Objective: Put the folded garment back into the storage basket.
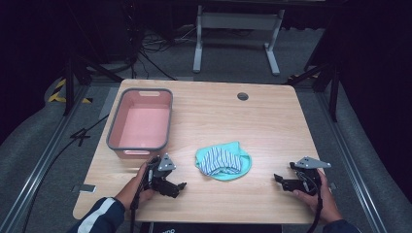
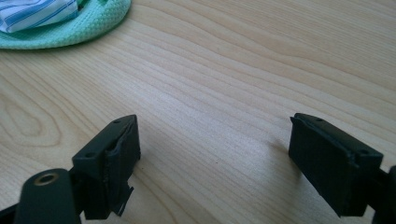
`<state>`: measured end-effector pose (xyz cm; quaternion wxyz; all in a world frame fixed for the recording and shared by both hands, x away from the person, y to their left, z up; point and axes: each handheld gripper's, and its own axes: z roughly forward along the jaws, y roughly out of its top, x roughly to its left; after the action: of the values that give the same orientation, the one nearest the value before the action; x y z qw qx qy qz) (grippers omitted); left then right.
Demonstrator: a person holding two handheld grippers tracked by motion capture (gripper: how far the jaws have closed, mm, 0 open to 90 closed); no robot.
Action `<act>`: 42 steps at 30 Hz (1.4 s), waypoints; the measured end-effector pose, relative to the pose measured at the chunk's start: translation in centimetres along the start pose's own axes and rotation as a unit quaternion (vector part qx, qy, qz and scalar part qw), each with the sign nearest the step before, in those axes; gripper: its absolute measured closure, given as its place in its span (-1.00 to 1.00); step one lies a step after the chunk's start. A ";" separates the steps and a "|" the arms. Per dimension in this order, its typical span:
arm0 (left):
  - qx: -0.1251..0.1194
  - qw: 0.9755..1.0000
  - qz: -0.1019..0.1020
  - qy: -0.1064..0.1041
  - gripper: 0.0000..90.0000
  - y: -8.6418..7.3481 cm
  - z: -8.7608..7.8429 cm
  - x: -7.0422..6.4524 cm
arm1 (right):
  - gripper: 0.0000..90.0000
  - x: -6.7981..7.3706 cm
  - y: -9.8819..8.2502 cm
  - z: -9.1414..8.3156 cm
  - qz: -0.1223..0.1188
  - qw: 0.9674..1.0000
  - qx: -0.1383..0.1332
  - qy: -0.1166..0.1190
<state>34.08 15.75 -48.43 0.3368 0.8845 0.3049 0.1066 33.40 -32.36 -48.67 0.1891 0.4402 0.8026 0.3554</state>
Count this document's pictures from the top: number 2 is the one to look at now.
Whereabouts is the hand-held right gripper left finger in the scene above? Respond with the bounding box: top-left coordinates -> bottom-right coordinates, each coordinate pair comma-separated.
71,114 -> 142,220

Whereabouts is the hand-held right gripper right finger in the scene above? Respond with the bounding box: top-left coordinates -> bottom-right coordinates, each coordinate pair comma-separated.
288,112 -> 384,217

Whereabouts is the green waffle cloth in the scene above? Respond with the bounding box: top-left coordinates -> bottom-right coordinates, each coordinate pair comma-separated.
0,0 -> 133,50

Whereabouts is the blue striped white cloth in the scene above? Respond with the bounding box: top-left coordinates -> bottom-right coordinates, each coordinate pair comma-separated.
0,0 -> 79,34

